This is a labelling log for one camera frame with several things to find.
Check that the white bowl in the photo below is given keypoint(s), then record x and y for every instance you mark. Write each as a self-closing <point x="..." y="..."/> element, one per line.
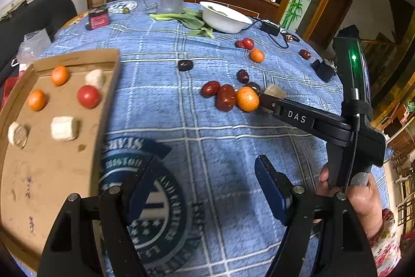
<point x="223" y="19"/>

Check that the clear plastic bag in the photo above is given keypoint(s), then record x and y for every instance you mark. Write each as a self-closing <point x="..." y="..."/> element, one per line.
<point x="30" y="44"/>

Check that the small orange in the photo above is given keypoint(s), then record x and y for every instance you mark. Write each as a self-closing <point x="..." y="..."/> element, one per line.
<point x="256" y="55"/>

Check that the blue plaid tablecloth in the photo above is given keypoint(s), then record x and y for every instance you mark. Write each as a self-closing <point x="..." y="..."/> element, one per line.
<point x="207" y="147"/>

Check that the bunch of keys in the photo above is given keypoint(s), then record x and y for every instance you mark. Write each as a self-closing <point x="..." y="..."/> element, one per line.
<point x="290" y="37"/>

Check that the dark flat date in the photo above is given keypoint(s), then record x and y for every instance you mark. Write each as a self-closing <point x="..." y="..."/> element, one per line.
<point x="185" y="65"/>

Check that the small red date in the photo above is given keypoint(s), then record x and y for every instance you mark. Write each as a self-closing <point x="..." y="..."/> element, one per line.
<point x="239" y="44"/>

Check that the black sofa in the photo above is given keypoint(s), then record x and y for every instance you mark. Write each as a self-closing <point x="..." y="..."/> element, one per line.
<point x="29" y="14"/>

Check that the dark bottle red label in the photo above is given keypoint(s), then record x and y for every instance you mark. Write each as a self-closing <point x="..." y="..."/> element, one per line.
<point x="96" y="17"/>

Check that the person's right forearm floral sleeve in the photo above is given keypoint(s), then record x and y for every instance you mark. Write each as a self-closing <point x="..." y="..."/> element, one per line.
<point x="387" y="243"/>

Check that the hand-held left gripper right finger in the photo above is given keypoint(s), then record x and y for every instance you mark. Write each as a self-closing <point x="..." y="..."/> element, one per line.
<point x="269" y="187"/>

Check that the dark round fruit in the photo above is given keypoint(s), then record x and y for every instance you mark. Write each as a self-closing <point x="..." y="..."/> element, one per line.
<point x="255" y="86"/>

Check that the green leafy vegetable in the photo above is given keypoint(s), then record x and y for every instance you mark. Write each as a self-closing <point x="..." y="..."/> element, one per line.
<point x="188" y="20"/>

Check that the red tomato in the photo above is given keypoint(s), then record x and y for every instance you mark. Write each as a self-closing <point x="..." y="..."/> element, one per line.
<point x="88" y="96"/>
<point x="248" y="43"/>

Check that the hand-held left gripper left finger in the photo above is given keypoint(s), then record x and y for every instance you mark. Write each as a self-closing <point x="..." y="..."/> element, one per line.
<point x="142" y="187"/>

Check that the black pouch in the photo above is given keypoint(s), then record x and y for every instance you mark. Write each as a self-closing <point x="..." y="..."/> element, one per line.
<point x="322" y="70"/>

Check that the person's right hand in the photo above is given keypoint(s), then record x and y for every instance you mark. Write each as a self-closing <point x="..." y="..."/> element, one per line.
<point x="366" y="205"/>

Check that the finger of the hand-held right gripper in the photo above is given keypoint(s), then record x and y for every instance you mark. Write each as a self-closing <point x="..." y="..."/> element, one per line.
<point x="311" y="121"/>

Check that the large red date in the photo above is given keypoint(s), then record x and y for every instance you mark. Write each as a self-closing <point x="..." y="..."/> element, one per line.
<point x="226" y="98"/>

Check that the shallow cardboard box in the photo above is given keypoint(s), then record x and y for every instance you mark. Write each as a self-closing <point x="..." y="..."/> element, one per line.
<point x="48" y="183"/>

